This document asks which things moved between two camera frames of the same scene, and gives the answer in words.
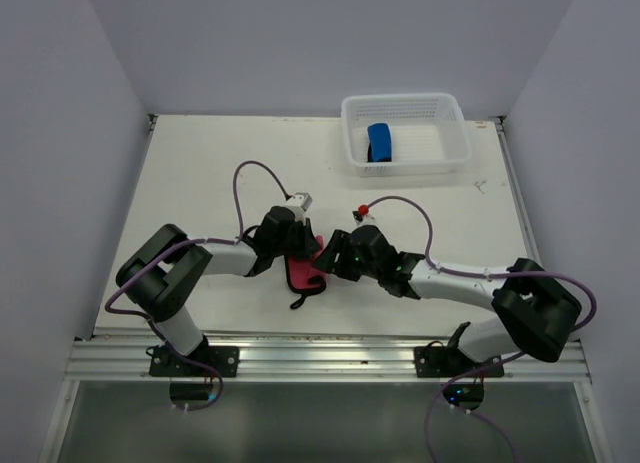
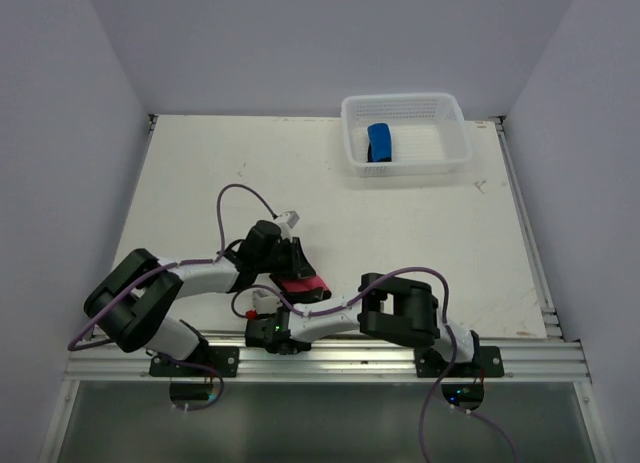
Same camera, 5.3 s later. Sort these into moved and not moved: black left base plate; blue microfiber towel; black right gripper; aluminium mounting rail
Moved: black right gripper
Not moved: black left base plate; blue microfiber towel; aluminium mounting rail
